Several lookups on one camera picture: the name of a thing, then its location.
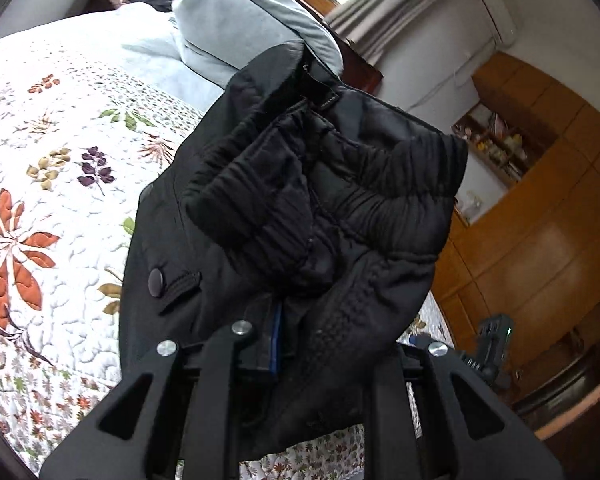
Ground grey pillow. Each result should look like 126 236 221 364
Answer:
171 0 343 91

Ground grey striped curtain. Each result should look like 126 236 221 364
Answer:
325 0 481 63

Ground white air conditioner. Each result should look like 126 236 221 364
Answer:
472 0 518 46

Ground light blue bedsheet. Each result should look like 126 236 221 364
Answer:
0 2 226 106

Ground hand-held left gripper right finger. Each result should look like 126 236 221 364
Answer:
365 340 566 480

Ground black pants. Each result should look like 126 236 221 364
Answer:
121 40 468 466

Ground wooden wall shelf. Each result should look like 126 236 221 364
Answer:
451 101 556 188

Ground dark wooden headboard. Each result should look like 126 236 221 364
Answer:
305 25 385 96

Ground floral quilted bedspread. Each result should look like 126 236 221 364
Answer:
0 35 456 480

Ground wooden wardrobe unit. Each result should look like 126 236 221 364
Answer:
432 52 600 456

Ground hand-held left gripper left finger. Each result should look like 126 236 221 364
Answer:
39 305 283 480

